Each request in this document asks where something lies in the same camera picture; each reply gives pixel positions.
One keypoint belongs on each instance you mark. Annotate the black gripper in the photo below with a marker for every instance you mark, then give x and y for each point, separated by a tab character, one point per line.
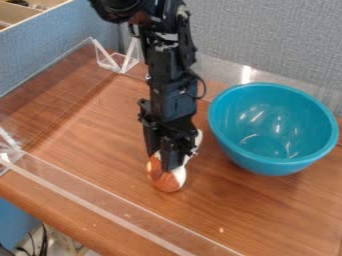
171	137

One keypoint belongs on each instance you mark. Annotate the brown and white toy mushroom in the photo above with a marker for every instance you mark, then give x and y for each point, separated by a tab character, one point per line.
169	181

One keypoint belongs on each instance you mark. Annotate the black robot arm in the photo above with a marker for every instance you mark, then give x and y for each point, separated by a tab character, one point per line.
159	22

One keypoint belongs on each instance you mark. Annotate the blue plastic bowl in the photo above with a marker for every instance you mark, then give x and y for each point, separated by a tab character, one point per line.
272	128

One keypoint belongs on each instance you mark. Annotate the clear acrylic rear barrier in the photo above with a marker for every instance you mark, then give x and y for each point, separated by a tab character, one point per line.
220	74

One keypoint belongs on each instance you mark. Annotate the clear acrylic barrier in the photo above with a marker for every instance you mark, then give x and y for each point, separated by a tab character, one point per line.
220	74
149	226

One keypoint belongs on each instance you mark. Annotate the clear acrylic front barrier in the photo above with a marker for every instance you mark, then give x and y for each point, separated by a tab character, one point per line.
149	226

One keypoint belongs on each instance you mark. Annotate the wooden shelf box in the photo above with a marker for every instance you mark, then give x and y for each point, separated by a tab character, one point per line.
16	11

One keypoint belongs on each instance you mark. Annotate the clear acrylic corner bracket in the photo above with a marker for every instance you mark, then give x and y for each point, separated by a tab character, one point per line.
117	62

